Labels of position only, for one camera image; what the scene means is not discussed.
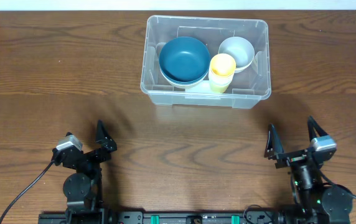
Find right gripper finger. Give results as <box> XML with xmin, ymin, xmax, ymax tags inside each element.
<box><xmin>264</xmin><ymin>124</ymin><xmax>284</xmax><ymax>159</ymax></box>
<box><xmin>307</xmin><ymin>116</ymin><xmax>328</xmax><ymax>141</ymax></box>

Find blue bowl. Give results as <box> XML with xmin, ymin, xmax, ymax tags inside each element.
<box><xmin>159</xmin><ymin>69</ymin><xmax>208</xmax><ymax>88</ymax></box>
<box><xmin>159</xmin><ymin>37</ymin><xmax>211</xmax><ymax>82</ymax></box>

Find yellow cup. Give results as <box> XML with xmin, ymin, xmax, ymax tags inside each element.
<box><xmin>210</xmin><ymin>54</ymin><xmax>236</xmax><ymax>77</ymax></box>
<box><xmin>209</xmin><ymin>82</ymin><xmax>230</xmax><ymax>93</ymax></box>

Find small grey bowl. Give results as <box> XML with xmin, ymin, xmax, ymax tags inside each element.
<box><xmin>218</xmin><ymin>37</ymin><xmax>255</xmax><ymax>70</ymax></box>

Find light blue cup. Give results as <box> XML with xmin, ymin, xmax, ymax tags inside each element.
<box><xmin>208</xmin><ymin>73</ymin><xmax>233</xmax><ymax>86</ymax></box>

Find small white bowl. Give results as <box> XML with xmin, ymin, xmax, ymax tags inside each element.
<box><xmin>235</xmin><ymin>67</ymin><xmax>246</xmax><ymax>73</ymax></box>

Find large cream bowl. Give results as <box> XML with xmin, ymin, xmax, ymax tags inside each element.
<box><xmin>165</xmin><ymin>77</ymin><xmax>204</xmax><ymax>89</ymax></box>

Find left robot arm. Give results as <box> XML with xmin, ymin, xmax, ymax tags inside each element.
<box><xmin>52</xmin><ymin>120</ymin><xmax>117</xmax><ymax>223</ymax></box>

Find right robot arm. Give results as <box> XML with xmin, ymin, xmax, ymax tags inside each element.
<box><xmin>264</xmin><ymin>116</ymin><xmax>353</xmax><ymax>223</ymax></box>

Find clear plastic storage container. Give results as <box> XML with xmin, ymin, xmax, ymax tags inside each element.
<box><xmin>140</xmin><ymin>15</ymin><xmax>272</xmax><ymax>109</ymax></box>

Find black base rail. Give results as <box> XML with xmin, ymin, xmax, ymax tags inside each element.
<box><xmin>37</xmin><ymin>203</ymin><xmax>350</xmax><ymax>224</ymax></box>

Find right black cable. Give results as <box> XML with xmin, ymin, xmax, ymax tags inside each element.
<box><xmin>316</xmin><ymin>167</ymin><xmax>356</xmax><ymax>211</ymax></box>

